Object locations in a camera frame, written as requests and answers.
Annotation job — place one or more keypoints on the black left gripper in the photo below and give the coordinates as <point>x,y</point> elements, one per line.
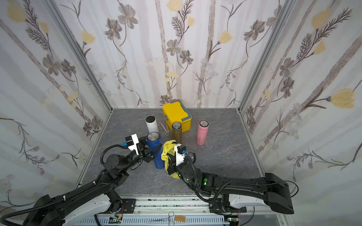
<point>144,154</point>

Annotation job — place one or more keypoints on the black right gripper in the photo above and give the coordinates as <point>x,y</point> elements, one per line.
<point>172,167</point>

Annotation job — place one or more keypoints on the blue thermos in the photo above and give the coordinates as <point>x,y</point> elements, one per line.
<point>154,142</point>

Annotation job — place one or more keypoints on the yellow grey cleaning cloth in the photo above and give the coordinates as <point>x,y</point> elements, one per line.
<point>168,152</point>

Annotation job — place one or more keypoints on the white thermos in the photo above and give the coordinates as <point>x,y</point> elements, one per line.
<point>151,124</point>

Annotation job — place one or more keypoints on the gold thermos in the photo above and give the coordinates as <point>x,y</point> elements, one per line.
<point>177,132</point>

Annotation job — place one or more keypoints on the pink thermos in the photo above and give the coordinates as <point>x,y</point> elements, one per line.
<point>202,132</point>

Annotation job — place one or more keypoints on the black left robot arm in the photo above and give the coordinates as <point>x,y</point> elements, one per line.
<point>92,198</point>

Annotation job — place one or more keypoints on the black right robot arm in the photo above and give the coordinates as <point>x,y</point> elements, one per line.
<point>270,189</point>

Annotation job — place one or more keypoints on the yellow storage box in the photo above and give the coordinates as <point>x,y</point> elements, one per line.
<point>176,112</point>

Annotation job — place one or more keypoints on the brown cardboard tag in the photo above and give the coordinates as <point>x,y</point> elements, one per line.
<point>179,218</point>

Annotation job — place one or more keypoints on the metal scissors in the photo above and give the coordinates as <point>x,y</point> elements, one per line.
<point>169,219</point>

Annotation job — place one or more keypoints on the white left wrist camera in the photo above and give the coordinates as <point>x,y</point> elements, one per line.
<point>131,143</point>

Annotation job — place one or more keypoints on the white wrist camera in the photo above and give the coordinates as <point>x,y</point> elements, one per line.
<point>180,152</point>
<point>131,143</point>

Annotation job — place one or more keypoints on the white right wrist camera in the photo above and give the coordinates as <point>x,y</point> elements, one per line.
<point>180,152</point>

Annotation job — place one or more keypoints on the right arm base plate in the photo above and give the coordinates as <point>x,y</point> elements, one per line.
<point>222,206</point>

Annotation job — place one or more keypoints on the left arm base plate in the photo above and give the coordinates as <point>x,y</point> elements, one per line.
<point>125,206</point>

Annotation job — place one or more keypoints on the white slotted cable duct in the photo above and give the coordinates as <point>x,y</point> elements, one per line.
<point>214,220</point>

